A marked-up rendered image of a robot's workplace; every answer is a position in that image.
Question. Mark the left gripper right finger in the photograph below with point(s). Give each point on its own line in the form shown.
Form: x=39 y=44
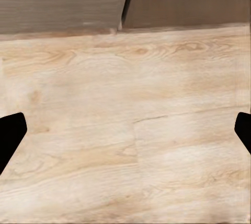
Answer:
x=243 y=129

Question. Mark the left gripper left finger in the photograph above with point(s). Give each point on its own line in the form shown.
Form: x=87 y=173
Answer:
x=12 y=130

